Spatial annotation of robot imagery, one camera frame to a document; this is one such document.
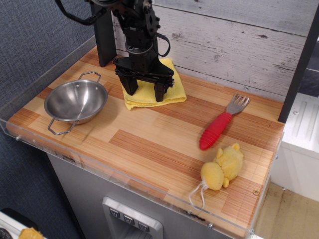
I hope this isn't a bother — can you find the white appliance at right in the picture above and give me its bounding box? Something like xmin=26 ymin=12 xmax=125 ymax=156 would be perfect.
xmin=270 ymin=93 xmax=319 ymax=201

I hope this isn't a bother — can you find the yellow cloth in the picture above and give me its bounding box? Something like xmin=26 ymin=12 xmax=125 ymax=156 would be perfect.
xmin=122 ymin=58 xmax=187 ymax=110

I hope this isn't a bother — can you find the dark support post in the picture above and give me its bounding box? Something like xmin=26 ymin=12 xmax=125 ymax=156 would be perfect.
xmin=93 ymin=10 xmax=117 ymax=67
xmin=278 ymin=6 xmax=319 ymax=123

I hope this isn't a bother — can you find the red handled metal fork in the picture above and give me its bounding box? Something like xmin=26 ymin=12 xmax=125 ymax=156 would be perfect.
xmin=199 ymin=94 xmax=250 ymax=150

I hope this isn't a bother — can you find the black and yellow object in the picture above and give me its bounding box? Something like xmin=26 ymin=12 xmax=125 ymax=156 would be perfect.
xmin=0 ymin=208 xmax=40 ymax=239

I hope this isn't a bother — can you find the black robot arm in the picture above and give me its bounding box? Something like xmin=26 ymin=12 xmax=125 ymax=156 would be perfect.
xmin=94 ymin=0 xmax=174 ymax=102

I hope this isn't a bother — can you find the yellow plush toy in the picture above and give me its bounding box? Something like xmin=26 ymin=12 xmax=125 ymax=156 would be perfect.
xmin=188 ymin=143 xmax=244 ymax=208

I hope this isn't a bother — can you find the dark left support post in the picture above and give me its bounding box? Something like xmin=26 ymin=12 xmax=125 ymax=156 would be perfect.
xmin=93 ymin=10 xmax=117 ymax=67

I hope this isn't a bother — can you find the dark right support post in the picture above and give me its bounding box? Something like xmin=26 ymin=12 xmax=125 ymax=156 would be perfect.
xmin=278 ymin=6 xmax=319 ymax=123

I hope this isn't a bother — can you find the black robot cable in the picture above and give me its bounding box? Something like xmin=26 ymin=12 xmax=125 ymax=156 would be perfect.
xmin=54 ymin=0 xmax=171 ymax=57

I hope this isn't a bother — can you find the grey cabinet with dispenser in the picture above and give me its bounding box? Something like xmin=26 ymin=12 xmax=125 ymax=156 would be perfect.
xmin=48 ymin=155 xmax=228 ymax=239

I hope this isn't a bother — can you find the clear acrylic table guard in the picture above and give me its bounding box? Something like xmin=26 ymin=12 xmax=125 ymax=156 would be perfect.
xmin=0 ymin=32 xmax=286 ymax=239

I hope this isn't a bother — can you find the stainless steel pot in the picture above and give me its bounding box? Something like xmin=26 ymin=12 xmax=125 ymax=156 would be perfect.
xmin=44 ymin=71 xmax=108 ymax=135

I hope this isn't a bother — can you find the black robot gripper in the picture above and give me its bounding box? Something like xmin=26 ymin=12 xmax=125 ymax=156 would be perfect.
xmin=113 ymin=46 xmax=174 ymax=102

